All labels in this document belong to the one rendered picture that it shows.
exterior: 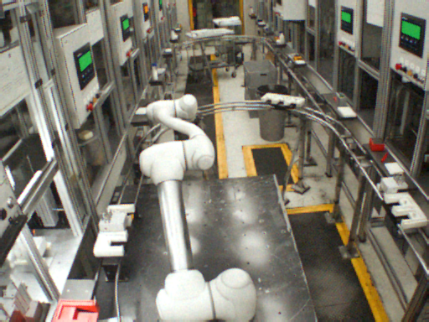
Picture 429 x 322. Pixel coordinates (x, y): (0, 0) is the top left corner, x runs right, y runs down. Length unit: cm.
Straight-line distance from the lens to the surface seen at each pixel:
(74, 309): 144
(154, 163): 150
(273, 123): 427
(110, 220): 182
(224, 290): 139
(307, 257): 283
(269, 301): 168
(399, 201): 206
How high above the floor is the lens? 200
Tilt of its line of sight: 30 degrees down
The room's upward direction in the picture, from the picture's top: 5 degrees counter-clockwise
